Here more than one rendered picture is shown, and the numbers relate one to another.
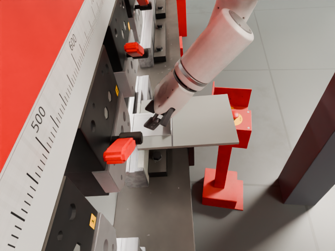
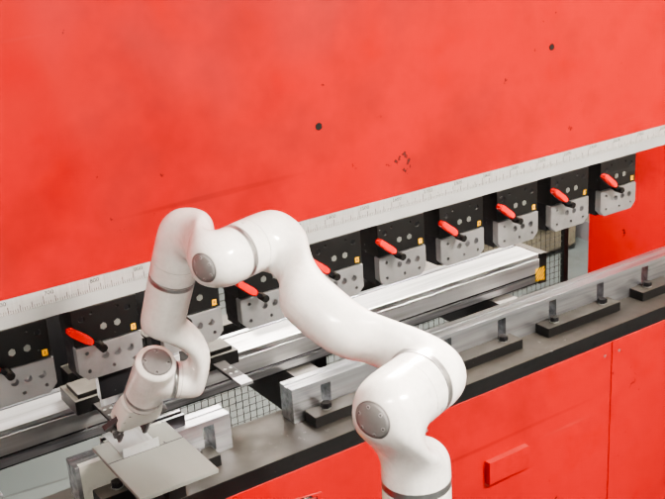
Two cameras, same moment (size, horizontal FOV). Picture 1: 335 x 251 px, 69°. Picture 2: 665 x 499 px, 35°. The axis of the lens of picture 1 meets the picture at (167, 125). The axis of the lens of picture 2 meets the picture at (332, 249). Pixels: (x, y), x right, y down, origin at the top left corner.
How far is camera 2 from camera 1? 2.03 m
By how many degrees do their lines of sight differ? 50
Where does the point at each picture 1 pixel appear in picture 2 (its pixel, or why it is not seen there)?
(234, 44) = (135, 373)
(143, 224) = not seen: outside the picture
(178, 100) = (118, 410)
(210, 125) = (153, 474)
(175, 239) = not seen: outside the picture
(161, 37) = not seen: hidden behind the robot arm
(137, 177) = (73, 478)
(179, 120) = (148, 454)
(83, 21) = (22, 300)
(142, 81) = (212, 414)
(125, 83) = (76, 359)
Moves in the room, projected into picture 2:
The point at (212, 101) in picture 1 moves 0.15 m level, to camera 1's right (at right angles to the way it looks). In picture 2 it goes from (196, 462) to (236, 490)
